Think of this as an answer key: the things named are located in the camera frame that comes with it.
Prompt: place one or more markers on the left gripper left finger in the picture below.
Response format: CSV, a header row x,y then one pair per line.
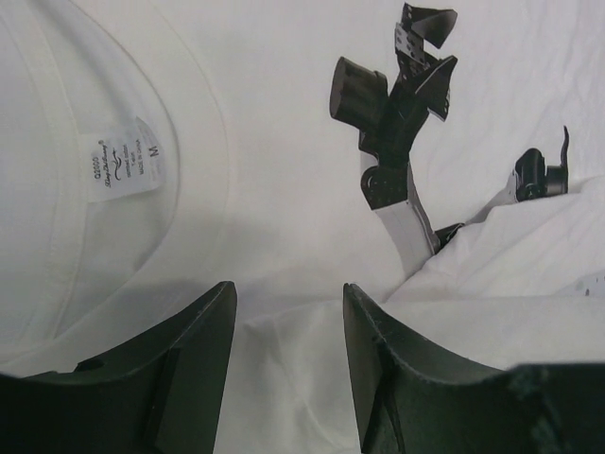
x,y
159,392

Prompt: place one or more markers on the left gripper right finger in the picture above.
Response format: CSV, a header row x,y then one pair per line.
x,y
414,396

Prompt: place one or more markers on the white printed t shirt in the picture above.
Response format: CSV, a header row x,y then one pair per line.
x,y
447,157

